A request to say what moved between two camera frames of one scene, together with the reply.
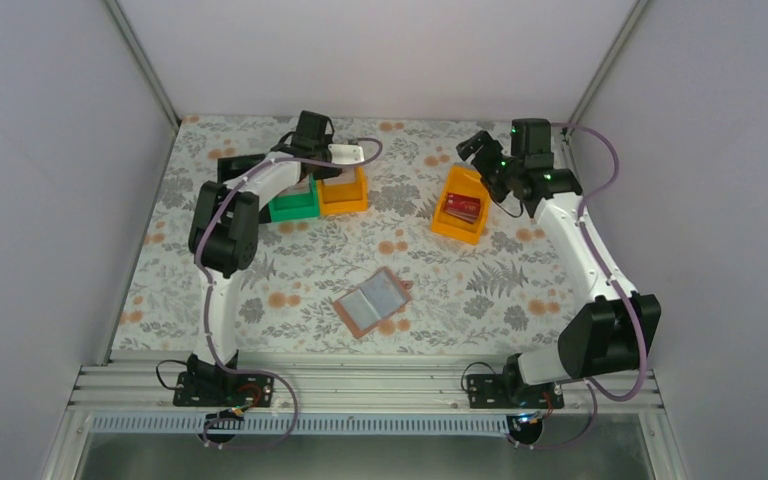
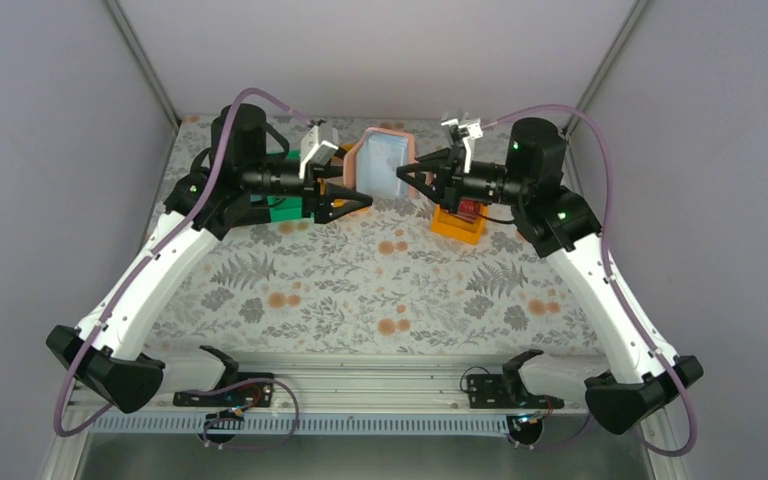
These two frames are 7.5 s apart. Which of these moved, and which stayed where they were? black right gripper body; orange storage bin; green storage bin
Moved: black right gripper body
Stayed: orange storage bin; green storage bin
